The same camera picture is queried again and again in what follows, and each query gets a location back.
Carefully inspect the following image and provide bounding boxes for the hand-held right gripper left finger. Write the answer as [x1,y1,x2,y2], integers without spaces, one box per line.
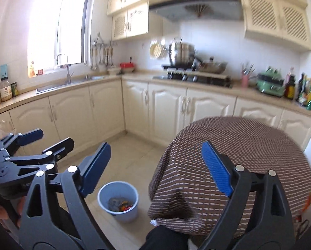
[19,142,111,250]

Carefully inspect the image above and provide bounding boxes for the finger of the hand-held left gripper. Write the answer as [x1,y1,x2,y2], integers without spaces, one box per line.
[0,128,44,159]
[12,137,75,178]

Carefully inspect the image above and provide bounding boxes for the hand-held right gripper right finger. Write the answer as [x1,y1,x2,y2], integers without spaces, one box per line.
[201,140,296,250]

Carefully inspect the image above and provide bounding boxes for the light blue plastic bucket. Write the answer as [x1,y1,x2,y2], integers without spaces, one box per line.
[97,181,139,223]

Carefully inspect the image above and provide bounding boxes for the person's left hand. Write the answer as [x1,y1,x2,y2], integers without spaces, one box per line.
[0,199,26,227]

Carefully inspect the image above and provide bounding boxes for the round polka-dot table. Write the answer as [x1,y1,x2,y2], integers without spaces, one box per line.
[148,116,311,237]

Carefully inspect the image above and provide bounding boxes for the steel sink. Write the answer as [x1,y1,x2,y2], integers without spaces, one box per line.
[36,75,105,94]

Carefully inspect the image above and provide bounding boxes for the steel faucet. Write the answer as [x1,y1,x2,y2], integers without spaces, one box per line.
[56,54,72,85]

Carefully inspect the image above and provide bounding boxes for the cream base cabinets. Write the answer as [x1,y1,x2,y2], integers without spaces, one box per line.
[0,79,311,167]

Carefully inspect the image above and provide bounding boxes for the person's leg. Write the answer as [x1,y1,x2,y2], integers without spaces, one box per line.
[139,225,197,250]

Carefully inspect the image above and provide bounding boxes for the black gas hob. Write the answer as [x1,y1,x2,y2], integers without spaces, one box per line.
[153,74,233,88]

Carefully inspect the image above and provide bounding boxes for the hanging kitchen utensils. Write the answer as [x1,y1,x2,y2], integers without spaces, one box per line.
[91,43,115,71]

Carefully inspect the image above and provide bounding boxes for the green electric cooker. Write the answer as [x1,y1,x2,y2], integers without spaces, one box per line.
[257,67,285,97]

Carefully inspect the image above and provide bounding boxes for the steel wok with lid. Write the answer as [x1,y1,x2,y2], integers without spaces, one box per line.
[194,57,228,74]

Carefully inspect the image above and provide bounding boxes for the red lidded container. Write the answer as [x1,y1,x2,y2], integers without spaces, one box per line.
[120,62,136,74]

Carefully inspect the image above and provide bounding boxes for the kitchen window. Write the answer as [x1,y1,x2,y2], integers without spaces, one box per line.
[28,0,90,77]

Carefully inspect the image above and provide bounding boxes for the dark glass bottle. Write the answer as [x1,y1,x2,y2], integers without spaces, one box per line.
[298,73,305,102]
[302,77,311,106]

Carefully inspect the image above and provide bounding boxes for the steel steamer pot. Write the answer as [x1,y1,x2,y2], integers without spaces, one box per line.
[168,39,197,67]

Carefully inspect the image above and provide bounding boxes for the cream round steamer plate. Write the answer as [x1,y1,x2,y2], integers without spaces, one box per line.
[149,42,163,59]

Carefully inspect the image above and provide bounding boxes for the cream lattice door cabinet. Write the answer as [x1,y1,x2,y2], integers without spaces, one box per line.
[240,0,311,52]
[112,1,149,41]

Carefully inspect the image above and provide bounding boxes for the black range hood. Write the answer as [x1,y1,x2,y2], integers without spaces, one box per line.
[149,0,244,23]

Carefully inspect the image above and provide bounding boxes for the soy sauce bottle red handle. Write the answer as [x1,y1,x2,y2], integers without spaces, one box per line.
[284,68,296,100]

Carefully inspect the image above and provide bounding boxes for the wall utensil rack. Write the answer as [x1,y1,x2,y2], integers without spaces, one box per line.
[91,32,114,46]

